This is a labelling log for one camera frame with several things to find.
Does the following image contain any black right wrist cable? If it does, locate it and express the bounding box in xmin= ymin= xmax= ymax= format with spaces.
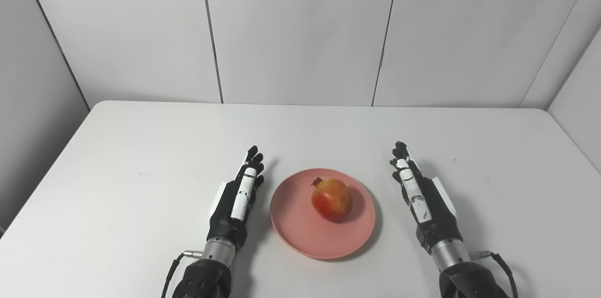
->
xmin=470 ymin=250 xmax=519 ymax=298

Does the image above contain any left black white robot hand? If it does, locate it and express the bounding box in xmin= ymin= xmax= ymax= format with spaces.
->
xmin=207 ymin=145 xmax=265 ymax=252

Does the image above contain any red pomegranate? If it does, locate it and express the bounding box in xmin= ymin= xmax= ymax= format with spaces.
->
xmin=311 ymin=177 xmax=354 ymax=223

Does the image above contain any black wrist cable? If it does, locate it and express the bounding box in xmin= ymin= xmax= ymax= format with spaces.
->
xmin=470 ymin=250 xmax=519 ymax=298
xmin=161 ymin=250 xmax=203 ymax=298

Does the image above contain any pink round plate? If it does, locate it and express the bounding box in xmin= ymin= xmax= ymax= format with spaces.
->
xmin=270 ymin=168 xmax=377 ymax=260

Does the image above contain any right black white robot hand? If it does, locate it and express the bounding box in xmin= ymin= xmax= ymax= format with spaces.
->
xmin=390 ymin=141 xmax=464 ymax=254

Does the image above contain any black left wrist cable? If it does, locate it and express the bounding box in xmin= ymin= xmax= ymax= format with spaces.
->
xmin=161 ymin=250 xmax=203 ymax=298

